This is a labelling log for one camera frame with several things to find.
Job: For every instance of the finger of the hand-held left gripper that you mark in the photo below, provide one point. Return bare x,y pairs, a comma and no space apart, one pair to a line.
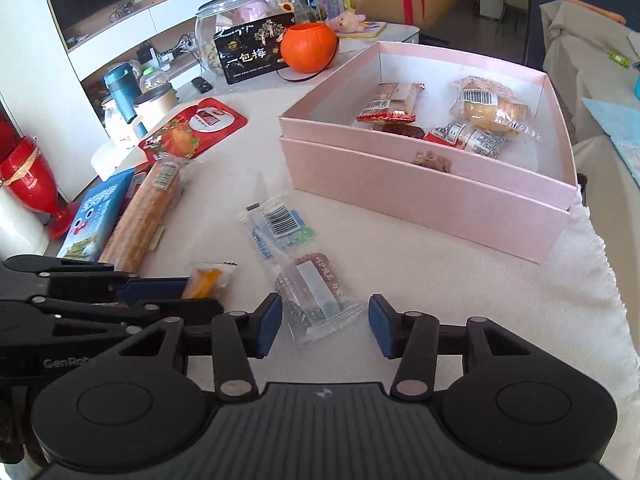
192,310
155,290

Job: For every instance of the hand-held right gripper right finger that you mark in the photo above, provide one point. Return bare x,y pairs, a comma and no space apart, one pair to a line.
382,327

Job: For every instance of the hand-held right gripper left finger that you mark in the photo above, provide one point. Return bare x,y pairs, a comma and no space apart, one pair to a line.
270,327

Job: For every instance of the small orange snack packet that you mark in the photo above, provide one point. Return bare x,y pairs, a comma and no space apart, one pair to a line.
207,280

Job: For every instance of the brown bar snack packet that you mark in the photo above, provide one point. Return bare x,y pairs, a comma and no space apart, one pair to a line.
315,290

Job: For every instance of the long bread packet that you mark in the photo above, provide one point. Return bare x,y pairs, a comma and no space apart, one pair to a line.
142,215

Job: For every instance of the seaweed snack packet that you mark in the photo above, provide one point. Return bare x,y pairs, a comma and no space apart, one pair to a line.
95,210

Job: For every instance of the clear blue-print snack packet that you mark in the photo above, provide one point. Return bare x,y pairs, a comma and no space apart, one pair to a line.
277,225

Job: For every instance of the pink cardboard box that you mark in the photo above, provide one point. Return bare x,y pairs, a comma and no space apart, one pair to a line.
425,200

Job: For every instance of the large red snack packet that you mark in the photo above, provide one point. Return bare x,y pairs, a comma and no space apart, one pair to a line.
190,130

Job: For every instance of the dark red meat packet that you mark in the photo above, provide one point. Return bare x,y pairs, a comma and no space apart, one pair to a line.
400,130

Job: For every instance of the red white snack packet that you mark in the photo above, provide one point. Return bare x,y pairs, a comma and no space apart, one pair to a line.
447,135

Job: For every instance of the red-edged bread packet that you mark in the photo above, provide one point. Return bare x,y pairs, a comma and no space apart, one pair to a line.
392,102

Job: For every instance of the large round bread packet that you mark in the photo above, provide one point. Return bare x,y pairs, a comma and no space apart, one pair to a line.
492,105

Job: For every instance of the white tablecloth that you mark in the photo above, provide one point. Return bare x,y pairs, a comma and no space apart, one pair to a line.
450,290

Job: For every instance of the white cylinder container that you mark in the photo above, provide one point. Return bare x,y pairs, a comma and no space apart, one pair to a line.
17,230

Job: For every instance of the red plastic bottle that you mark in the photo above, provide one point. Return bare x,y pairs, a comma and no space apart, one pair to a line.
25,180

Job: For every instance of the beige cup with lid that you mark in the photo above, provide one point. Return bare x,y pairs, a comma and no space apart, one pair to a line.
155,105

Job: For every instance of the teal thermos bottle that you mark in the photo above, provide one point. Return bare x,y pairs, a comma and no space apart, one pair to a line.
122,92

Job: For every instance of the black remote control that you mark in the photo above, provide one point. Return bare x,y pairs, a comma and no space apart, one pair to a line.
202,84

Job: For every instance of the green-lidded nut jar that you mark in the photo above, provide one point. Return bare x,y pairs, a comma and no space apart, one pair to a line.
154,79

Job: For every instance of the white power strip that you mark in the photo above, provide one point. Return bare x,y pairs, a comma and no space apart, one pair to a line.
172,50

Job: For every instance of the black snack bag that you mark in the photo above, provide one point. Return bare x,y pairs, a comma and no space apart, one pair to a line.
250,47

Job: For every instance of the white tv cabinet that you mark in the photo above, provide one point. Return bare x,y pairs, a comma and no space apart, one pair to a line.
165,17

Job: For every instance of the small bicycle model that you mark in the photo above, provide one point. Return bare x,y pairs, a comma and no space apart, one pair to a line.
121,11

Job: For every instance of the orange pumpkin bucket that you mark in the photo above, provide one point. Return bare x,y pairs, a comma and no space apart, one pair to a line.
307,47

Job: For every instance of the glass jar with lid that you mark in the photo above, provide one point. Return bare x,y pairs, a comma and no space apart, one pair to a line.
225,15

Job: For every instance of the white coffee table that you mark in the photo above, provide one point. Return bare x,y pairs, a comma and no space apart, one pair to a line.
390,37

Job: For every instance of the pink plush toy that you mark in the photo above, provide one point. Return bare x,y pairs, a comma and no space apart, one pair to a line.
347,22

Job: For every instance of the grey covered sofa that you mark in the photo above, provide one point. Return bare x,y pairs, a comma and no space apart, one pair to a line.
575,85

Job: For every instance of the small green packet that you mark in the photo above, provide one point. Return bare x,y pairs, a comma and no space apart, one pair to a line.
620,59

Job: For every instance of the long orange carrot toy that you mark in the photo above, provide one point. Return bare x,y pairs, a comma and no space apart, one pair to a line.
592,9

